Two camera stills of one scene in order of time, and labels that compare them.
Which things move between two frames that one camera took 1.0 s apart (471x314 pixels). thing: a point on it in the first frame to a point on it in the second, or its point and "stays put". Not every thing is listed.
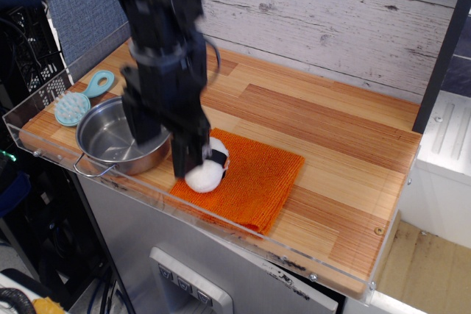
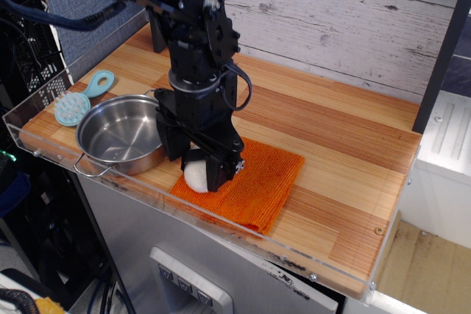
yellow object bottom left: (45, 305) stays put
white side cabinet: (437, 199) stays put
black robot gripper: (164, 90) to (199, 112)
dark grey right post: (450, 43) stays put
